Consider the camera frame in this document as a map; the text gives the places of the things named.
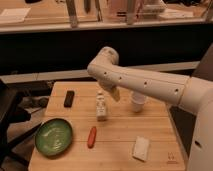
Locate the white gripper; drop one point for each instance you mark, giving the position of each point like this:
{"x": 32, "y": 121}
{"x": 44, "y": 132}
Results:
{"x": 114, "y": 92}

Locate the black eraser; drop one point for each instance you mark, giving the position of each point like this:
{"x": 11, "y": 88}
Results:
{"x": 69, "y": 98}

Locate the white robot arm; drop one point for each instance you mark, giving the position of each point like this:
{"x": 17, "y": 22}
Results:
{"x": 193, "y": 94}

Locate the white sponge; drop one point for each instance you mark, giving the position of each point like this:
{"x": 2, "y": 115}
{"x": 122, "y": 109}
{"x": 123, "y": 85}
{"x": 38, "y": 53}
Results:
{"x": 141, "y": 147}

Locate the small white bottle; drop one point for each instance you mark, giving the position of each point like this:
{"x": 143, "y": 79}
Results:
{"x": 101, "y": 109}

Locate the white paper cup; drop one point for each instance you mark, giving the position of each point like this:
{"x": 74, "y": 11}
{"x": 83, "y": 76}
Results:
{"x": 137, "y": 101}

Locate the orange carrot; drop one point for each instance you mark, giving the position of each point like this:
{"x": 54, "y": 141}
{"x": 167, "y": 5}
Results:
{"x": 91, "y": 137}

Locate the green plate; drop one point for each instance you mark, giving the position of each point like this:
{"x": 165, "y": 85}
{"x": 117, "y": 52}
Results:
{"x": 54, "y": 137}

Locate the black chair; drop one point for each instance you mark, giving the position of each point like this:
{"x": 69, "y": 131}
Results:
{"x": 10, "y": 113}

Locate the wooden shelf rail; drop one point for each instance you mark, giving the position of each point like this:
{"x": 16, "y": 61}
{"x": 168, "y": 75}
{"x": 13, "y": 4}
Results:
{"x": 72, "y": 74}

